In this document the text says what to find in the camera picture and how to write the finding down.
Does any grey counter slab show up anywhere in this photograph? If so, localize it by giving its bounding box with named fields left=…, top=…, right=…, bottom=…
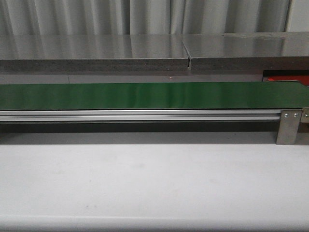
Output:
left=0, top=35, right=189, bottom=73
left=182, top=32, right=309, bottom=71

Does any red plastic tray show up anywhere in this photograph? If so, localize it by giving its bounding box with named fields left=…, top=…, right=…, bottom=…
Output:
left=263, top=75, right=309, bottom=86

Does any grey counter left slab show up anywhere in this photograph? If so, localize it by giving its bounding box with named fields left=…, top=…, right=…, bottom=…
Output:
left=0, top=35, right=189, bottom=73

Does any grey curtain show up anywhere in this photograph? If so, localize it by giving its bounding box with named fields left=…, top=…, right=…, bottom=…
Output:
left=0, top=0, right=291, bottom=35

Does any green conveyor belt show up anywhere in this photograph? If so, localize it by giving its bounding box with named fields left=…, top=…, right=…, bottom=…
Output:
left=0, top=82, right=309, bottom=110

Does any aluminium conveyor side rail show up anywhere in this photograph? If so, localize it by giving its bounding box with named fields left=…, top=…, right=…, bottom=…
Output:
left=0, top=109, right=281, bottom=122

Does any grey counter right slab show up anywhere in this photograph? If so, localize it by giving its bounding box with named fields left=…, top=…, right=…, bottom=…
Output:
left=182, top=32, right=309, bottom=71

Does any steel end bracket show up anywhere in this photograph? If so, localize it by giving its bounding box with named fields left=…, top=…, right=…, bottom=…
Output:
left=299, top=107, right=309, bottom=133

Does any steel conveyor support bracket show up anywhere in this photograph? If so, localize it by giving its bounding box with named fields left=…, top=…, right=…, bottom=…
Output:
left=276, top=110, right=302, bottom=145

